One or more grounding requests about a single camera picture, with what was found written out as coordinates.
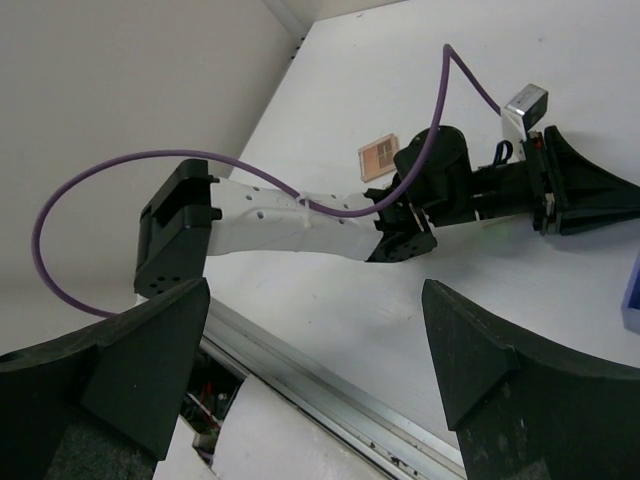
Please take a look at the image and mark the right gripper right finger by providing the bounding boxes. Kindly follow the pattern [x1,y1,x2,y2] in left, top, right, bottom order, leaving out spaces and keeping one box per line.
[422,280,639,479]

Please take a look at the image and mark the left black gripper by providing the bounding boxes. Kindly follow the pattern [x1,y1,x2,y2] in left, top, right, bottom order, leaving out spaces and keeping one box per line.
[472,126,639,235]

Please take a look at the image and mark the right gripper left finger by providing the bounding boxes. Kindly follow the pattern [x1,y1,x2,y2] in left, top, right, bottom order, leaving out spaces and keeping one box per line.
[1,278,210,479]

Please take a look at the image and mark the peach four-pan palette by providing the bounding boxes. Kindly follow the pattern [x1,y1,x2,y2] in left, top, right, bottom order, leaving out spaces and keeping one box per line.
[358,133,398,183]

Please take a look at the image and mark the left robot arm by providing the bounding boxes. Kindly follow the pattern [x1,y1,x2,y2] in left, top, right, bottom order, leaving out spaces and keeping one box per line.
[133,126,639,298]

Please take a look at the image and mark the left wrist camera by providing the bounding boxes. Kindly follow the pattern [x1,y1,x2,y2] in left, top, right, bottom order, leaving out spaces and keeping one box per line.
[501,84,549,146]

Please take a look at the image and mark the aluminium rail frame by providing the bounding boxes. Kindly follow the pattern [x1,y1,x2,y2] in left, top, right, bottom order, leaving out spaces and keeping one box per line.
[201,299,466,479]

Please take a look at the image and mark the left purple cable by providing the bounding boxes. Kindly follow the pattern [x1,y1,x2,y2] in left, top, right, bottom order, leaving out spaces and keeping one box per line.
[30,43,504,319]

